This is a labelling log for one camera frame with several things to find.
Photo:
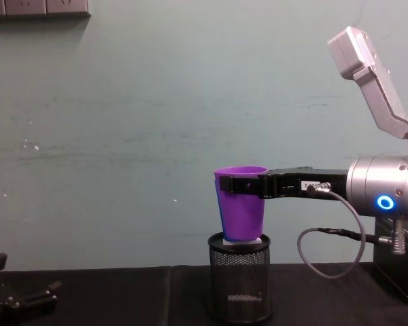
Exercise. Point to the black mesh pen holder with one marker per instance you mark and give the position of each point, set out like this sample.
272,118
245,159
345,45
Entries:
239,271

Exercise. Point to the blue plastic cup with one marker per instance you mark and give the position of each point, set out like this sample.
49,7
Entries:
220,207

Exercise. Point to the purple plastic cup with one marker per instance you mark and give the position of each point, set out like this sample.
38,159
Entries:
243,217

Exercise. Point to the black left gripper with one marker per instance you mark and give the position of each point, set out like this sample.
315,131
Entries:
7,316

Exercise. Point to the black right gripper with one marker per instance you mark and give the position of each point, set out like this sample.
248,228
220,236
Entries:
292,185

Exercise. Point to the black table cloth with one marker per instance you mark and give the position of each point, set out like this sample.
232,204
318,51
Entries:
139,299

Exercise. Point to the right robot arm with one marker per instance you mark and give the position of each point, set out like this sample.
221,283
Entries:
370,190

